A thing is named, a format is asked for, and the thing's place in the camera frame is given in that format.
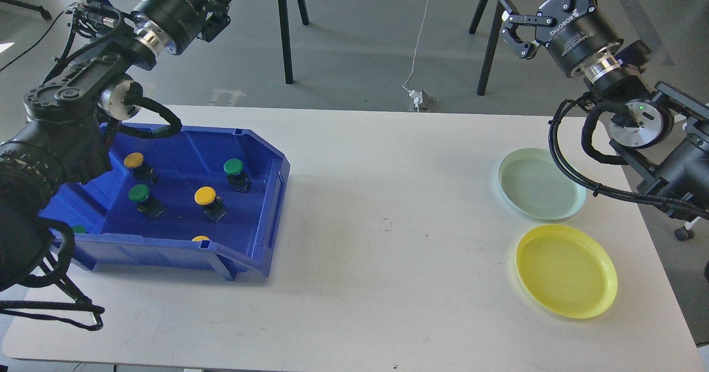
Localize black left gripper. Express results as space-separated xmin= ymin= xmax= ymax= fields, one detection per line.
xmin=131 ymin=0 xmax=233 ymax=56

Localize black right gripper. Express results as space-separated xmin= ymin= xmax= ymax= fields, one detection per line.
xmin=499 ymin=0 xmax=623 ymax=78

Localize yellow button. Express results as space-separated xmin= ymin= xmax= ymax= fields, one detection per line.
xmin=122 ymin=152 xmax=158 ymax=184
xmin=193 ymin=186 xmax=229 ymax=223

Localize green button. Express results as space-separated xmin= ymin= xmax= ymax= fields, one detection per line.
xmin=127 ymin=184 xmax=165 ymax=219
xmin=223 ymin=158 xmax=251 ymax=193

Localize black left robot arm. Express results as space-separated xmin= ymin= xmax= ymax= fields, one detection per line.
xmin=1 ymin=0 xmax=232 ymax=331

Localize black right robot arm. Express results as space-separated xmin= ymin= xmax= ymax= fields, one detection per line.
xmin=498 ymin=0 xmax=708 ymax=221

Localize light green plate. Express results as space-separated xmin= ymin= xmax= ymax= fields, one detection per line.
xmin=496 ymin=148 xmax=587 ymax=221

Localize yellow plate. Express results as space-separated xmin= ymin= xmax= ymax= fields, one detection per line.
xmin=515 ymin=225 xmax=619 ymax=319

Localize black stand leg left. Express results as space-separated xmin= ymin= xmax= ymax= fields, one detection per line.
xmin=277 ymin=0 xmax=310 ymax=85

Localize black stand leg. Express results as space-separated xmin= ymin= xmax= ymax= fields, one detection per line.
xmin=277 ymin=0 xmax=310 ymax=85
xmin=468 ymin=0 xmax=504 ymax=96

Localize black stand leg right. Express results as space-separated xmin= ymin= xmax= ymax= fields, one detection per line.
xmin=468 ymin=0 xmax=504 ymax=96

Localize white power plug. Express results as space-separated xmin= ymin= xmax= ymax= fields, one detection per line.
xmin=408 ymin=90 xmax=435 ymax=112

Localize blue plastic bin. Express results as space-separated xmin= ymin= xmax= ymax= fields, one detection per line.
xmin=40 ymin=126 xmax=290 ymax=281

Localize office chair base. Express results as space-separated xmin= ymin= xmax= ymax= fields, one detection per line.
xmin=674 ymin=220 xmax=696 ymax=241

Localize white cable on floor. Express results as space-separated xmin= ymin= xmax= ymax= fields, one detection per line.
xmin=402 ymin=0 xmax=436 ymax=91

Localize black floor cable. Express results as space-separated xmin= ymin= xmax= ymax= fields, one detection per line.
xmin=0 ymin=0 xmax=167 ymax=74

